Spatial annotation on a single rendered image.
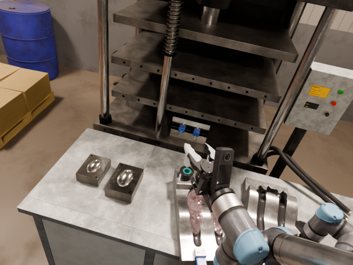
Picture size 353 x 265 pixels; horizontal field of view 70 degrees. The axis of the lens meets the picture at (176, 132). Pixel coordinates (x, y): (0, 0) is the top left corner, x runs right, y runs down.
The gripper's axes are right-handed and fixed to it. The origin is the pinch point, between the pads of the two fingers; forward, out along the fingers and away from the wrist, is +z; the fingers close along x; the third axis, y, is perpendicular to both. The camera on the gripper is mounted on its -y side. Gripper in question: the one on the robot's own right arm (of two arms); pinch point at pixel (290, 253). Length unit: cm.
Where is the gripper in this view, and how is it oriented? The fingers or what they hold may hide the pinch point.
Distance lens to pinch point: 133.9
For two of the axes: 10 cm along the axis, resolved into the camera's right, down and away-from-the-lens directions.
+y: -2.2, 5.7, -7.9
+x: 9.7, 2.5, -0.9
